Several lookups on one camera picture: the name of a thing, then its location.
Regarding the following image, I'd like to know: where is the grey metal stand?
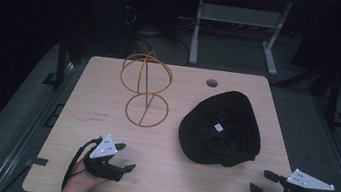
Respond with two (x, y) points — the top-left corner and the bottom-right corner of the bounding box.
(187, 0), (295, 80)

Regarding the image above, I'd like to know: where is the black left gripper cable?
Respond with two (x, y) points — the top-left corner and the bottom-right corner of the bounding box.
(60, 132), (104, 192)

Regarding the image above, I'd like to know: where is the bundle of floor cables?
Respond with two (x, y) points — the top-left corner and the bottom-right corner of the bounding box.
(115, 2), (201, 67)

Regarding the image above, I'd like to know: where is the black baseball cap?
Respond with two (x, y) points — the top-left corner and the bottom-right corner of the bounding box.
(174, 83), (270, 173)

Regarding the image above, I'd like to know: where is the gold wire hat stand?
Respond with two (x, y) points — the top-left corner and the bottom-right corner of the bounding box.
(112, 46), (178, 132)

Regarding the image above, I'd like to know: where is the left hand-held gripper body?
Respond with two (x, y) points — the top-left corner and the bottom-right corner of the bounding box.
(80, 130), (130, 183)

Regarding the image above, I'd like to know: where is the person's left hand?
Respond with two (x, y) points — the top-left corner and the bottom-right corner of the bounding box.
(65, 157), (112, 192)

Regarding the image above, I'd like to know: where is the grey table cable grommet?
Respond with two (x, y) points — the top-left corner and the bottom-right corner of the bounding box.
(205, 77), (220, 90)

